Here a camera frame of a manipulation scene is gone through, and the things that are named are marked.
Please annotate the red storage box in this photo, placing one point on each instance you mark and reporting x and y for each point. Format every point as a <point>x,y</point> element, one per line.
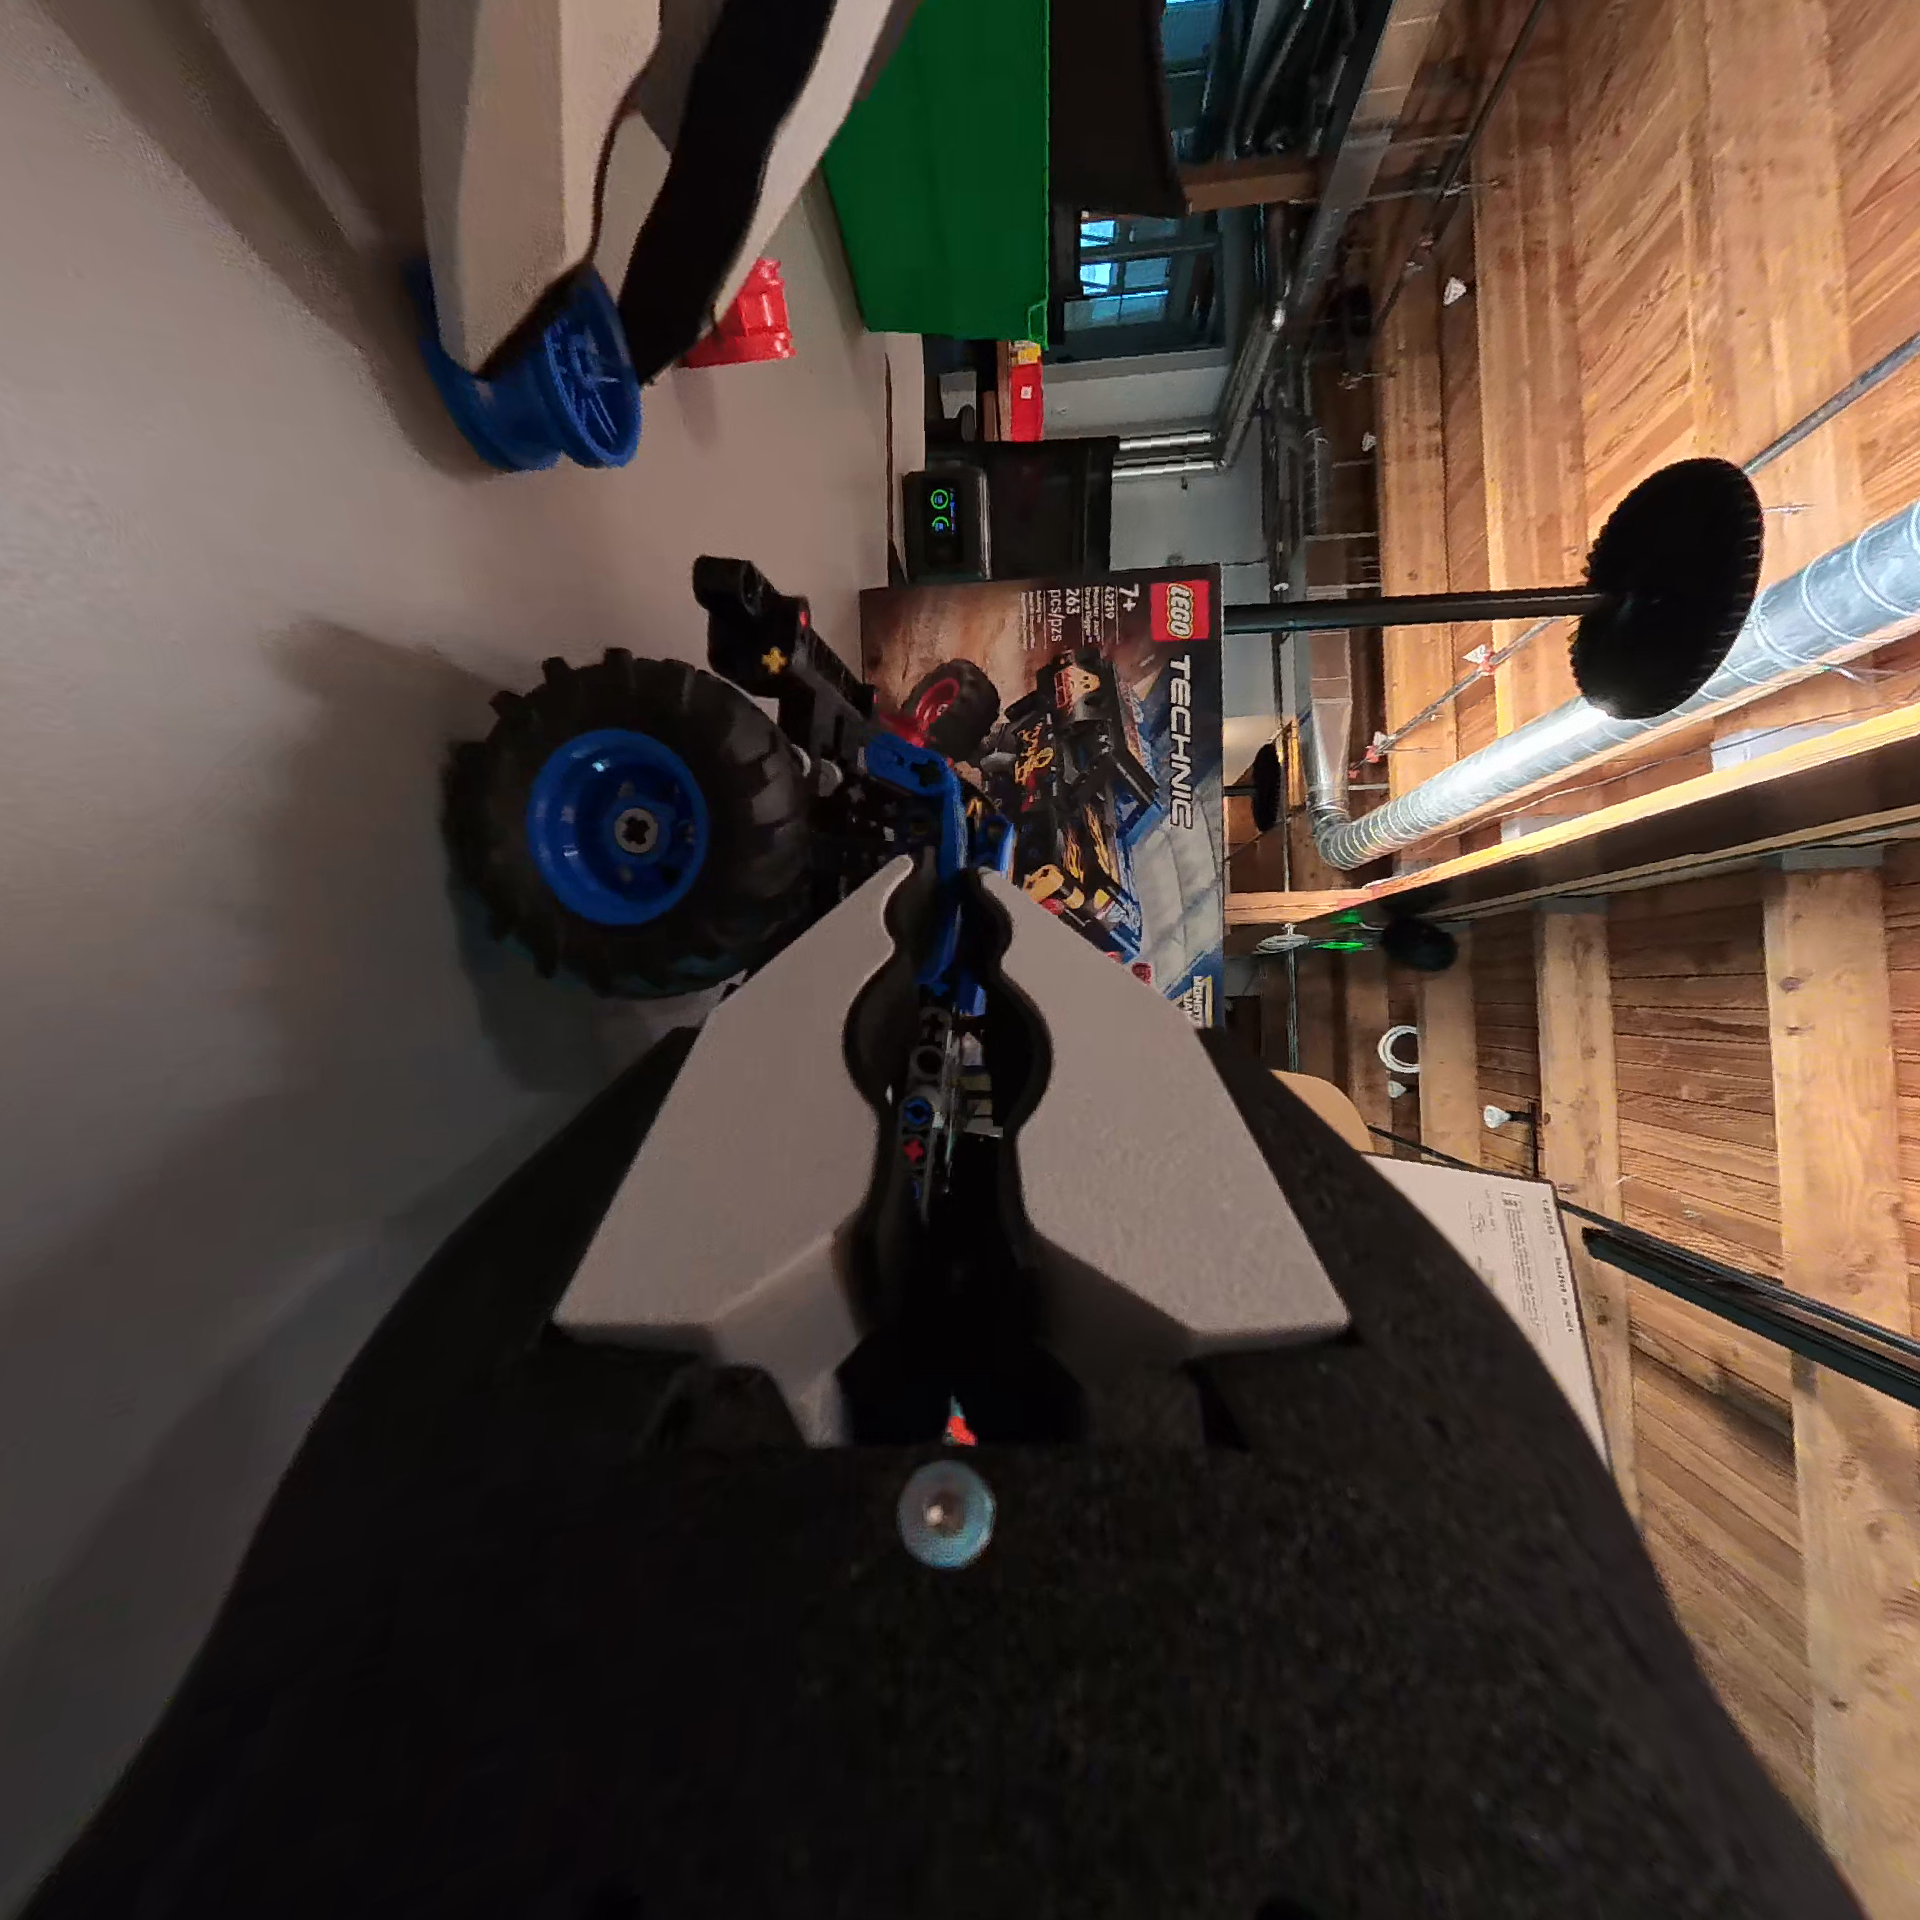
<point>1025,388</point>

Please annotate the blue lego wheel rim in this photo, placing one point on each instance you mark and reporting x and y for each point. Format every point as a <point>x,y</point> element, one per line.
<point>580,397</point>

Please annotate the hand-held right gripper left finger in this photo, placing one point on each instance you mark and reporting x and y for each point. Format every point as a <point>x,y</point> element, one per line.
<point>721,1185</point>

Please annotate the black round lamp on pole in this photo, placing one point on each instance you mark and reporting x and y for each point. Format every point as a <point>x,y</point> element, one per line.
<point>1673,585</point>

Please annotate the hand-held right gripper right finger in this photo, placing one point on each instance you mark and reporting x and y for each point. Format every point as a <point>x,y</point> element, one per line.
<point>1172,1201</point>

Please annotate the lego set box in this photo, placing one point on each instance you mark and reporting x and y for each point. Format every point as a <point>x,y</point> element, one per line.
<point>1110,721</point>

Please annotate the silver air duct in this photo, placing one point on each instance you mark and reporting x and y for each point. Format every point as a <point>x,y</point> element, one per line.
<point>1500,764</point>

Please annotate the lego monster truck model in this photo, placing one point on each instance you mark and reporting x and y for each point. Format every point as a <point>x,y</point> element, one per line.
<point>616,826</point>

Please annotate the green storage bin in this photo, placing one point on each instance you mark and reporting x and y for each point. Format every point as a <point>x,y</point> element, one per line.
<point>945,164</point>

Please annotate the black device with green display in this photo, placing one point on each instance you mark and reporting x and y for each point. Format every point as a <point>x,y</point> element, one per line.
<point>943,524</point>

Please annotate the wooden board with instruction sheet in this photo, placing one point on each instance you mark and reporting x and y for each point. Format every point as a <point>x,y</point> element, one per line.
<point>1500,1276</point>

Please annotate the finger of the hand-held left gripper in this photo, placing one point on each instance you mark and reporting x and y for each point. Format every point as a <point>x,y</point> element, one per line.
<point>511,148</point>
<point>856,60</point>

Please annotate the black case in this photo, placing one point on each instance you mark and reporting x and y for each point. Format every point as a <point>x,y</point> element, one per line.
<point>1049,509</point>

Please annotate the red lego piece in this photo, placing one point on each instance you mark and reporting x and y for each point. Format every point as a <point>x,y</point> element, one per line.
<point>746,323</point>

